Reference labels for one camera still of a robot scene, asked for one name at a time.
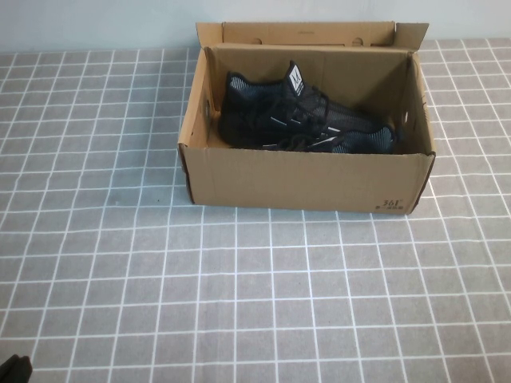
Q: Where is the black knit sneaker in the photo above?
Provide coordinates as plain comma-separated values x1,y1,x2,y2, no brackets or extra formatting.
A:
259,125,403,155

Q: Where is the brown cardboard shoe box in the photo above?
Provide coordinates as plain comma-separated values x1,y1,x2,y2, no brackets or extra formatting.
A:
176,20,436,215

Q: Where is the grey checked tablecloth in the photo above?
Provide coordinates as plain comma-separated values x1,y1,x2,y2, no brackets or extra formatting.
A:
0,38,511,383

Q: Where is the black sneaker with upright tongue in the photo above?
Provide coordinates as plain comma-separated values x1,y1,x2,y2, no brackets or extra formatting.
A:
217,59,384,149

